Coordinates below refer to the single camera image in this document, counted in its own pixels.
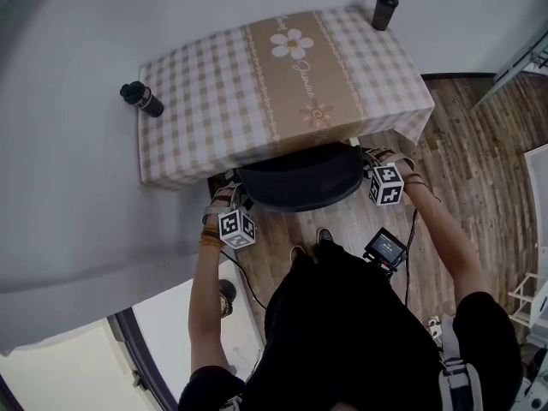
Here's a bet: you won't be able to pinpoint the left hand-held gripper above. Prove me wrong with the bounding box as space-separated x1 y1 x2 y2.
217 188 259 250

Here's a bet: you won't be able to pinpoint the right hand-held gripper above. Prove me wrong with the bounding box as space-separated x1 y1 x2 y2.
362 160 405 206

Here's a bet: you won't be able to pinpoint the black office chair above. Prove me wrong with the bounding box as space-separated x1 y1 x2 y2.
235 141 365 213

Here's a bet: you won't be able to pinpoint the person's right forearm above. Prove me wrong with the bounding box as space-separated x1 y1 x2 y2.
404 173 491 303

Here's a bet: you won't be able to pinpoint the person's left forearm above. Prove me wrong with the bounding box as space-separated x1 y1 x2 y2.
188 237 228 376

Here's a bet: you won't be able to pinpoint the person's right hand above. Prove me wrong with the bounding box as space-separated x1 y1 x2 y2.
362 146 415 175

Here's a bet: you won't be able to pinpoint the person's left hand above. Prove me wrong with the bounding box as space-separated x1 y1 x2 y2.
201 182 246 233

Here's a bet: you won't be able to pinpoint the black wrist band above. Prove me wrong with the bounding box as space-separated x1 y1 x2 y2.
404 173 442 203

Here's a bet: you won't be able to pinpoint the small black monitor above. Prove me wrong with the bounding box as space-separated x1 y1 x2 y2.
362 227 408 273

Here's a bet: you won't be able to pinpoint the round black pot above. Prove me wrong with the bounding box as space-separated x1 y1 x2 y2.
217 278 237 319

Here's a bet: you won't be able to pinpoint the checked beige tablecloth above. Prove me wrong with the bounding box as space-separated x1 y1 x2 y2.
137 5 436 191

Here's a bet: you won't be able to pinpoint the person's black clothing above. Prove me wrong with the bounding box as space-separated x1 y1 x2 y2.
177 240 523 411

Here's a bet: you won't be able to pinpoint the white cabinet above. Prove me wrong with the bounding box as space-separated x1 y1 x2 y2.
522 141 548 247

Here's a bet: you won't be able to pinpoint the black bottle with white label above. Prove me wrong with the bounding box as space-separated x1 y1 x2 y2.
119 80 165 118

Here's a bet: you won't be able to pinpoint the black framed window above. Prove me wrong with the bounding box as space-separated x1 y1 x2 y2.
106 308 179 411

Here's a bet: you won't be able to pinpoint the frosted glass panel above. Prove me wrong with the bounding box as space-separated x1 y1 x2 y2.
470 30 548 113

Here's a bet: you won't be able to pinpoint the black shaker bottle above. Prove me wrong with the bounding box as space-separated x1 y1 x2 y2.
370 0 401 32

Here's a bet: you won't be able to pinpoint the white shelf rack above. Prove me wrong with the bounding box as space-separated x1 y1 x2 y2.
508 271 548 329

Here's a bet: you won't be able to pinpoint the brown beaded bracelets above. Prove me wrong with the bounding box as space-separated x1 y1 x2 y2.
199 224 226 247

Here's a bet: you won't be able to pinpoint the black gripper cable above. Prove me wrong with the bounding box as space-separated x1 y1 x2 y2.
220 249 269 310
401 206 420 307

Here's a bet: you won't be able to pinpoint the grey backpack strap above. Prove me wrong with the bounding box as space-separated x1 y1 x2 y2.
438 314 483 411

